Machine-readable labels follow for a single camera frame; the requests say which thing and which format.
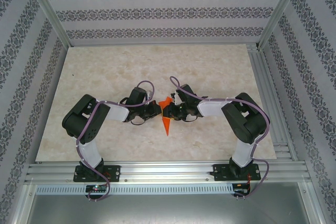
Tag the aluminium frame bar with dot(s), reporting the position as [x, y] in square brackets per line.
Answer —
[311, 205]
[25, 205]

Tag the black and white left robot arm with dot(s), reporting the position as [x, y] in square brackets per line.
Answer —
[81, 121]

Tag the long aluminium mounting rail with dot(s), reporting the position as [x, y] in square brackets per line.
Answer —
[168, 171]

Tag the aluminium side rail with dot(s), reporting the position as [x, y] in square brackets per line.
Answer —
[262, 77]

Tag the orange paper sheet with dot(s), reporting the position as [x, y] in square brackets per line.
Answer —
[166, 127]

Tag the aluminium frame post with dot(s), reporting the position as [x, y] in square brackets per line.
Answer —
[282, 9]
[47, 9]

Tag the grey sheet metal panel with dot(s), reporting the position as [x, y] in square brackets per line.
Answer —
[168, 211]

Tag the small circuit board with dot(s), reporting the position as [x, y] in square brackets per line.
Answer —
[239, 186]
[97, 188]

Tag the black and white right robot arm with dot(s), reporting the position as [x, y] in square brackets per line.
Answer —
[244, 121]

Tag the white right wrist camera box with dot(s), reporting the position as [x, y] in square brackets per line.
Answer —
[175, 98]

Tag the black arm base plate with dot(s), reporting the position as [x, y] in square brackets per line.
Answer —
[219, 172]
[114, 172]

